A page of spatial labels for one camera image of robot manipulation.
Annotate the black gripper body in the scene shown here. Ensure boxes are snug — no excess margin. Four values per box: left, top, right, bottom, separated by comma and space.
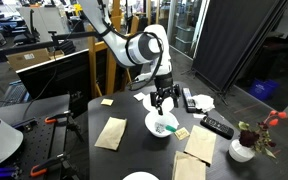
153, 71, 178, 98

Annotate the square brown paper napkin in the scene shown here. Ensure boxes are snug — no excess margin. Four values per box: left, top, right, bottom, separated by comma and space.
94, 116, 128, 151

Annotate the large white plate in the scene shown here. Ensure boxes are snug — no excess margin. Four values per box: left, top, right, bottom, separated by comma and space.
142, 92, 175, 113

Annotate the small white packet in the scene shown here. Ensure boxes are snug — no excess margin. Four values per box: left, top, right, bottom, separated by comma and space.
192, 112, 208, 120

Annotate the short black remote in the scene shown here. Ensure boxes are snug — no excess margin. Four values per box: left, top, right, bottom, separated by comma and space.
199, 115, 235, 141

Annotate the black perforated work table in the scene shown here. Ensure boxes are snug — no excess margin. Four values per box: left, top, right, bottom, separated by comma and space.
0, 94, 85, 180

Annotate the black metal boom bar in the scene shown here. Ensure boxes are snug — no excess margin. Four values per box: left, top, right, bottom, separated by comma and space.
0, 30, 102, 62

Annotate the black monitor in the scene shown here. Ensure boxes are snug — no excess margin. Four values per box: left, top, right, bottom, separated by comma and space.
15, 48, 94, 118

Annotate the pale yellow packet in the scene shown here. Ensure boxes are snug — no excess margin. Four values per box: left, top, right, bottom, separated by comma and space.
132, 91, 148, 102

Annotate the wooden frame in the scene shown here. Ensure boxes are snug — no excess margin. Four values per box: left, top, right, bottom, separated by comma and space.
86, 0, 142, 100

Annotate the white dome cover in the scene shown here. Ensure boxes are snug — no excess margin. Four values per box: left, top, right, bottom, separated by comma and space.
0, 102, 25, 177

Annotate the folded brown napkin stack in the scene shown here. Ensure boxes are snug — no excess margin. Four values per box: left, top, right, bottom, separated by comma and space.
171, 150, 207, 180

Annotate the white vase with dark flowers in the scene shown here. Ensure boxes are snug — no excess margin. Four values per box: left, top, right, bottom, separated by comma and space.
228, 110, 288, 164

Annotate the long black button remote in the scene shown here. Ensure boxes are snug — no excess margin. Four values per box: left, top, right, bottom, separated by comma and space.
181, 86, 199, 114

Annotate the blue bin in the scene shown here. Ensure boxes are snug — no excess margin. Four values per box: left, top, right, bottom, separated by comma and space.
249, 78, 281, 102

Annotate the green capped white marker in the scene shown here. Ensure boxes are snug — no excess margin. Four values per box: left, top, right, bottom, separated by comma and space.
154, 122, 178, 134

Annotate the orange black bar clamp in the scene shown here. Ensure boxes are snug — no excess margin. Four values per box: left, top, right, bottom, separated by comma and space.
43, 110, 85, 143
29, 152, 70, 178

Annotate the white bowl with floral print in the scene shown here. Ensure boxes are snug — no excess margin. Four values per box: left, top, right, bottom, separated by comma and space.
144, 110, 180, 139

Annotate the small white plate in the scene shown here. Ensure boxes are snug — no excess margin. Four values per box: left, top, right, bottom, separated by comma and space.
122, 171, 160, 180

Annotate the small tan packet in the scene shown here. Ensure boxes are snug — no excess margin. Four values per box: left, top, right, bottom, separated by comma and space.
173, 126, 191, 141

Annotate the brown printed packet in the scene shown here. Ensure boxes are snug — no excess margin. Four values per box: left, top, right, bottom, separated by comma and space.
100, 98, 115, 107

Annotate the cardboard box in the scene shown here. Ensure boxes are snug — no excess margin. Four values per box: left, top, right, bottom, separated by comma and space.
6, 47, 66, 72

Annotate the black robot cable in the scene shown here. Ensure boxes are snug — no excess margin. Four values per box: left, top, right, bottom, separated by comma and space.
95, 0, 165, 92

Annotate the flat brown paper napkin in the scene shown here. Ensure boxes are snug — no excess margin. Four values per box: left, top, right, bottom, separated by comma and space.
183, 124, 218, 165

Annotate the crumpled white tissue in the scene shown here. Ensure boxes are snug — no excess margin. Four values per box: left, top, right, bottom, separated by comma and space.
191, 93, 216, 113

